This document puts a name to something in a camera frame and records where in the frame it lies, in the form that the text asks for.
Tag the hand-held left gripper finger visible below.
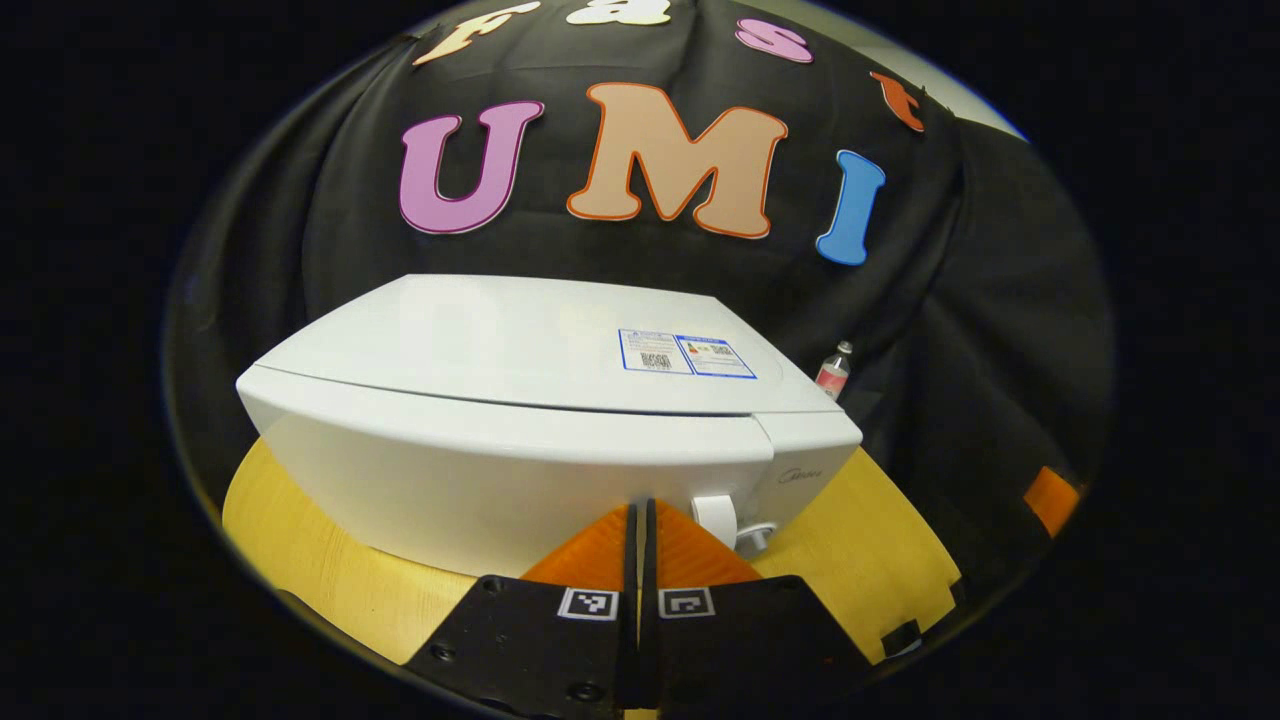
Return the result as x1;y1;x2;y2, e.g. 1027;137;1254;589
643;500;881;713
405;503;638;716

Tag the white microwave oven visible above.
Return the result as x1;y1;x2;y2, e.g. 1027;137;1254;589
235;273;864;581

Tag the small pink label bottle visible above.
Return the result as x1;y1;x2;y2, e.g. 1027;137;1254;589
815;340;854;401

